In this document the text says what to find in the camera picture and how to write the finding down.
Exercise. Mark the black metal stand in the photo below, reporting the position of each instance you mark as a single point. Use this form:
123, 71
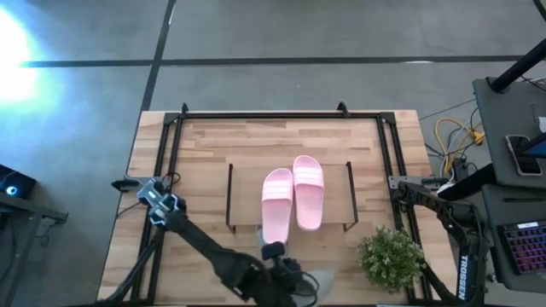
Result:
34, 207

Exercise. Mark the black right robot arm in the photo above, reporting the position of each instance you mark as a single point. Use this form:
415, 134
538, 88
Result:
465, 277

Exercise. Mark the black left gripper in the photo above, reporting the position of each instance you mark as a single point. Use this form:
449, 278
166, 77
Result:
288, 279

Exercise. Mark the black frame clamp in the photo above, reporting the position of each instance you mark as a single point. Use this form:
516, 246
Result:
342, 108
184, 107

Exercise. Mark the white paper sheet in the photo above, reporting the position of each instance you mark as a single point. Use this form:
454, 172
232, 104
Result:
447, 187

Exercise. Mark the black aluminium table frame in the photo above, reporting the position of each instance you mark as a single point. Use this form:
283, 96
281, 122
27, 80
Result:
277, 115

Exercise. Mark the smartphone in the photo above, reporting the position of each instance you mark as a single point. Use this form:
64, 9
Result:
522, 158

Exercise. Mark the pink slide sandal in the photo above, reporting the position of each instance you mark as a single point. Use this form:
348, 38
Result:
308, 192
276, 213

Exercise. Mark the black pole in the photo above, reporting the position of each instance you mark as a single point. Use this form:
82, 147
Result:
518, 68

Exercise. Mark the backlit keyboard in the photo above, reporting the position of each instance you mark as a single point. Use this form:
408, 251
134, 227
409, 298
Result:
526, 249

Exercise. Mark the grey desk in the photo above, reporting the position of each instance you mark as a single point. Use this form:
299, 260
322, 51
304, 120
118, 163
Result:
495, 213
503, 115

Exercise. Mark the green potted plant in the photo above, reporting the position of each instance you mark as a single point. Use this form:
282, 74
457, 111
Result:
390, 260

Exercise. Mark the black box with blue light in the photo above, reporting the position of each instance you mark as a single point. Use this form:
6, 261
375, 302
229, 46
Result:
17, 181

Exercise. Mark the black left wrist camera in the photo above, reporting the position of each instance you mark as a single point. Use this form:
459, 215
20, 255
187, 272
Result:
273, 250

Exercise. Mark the black desk beam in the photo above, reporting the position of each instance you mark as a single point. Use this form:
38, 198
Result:
473, 183

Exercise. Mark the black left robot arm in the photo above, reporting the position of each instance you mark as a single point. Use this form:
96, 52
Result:
205, 243

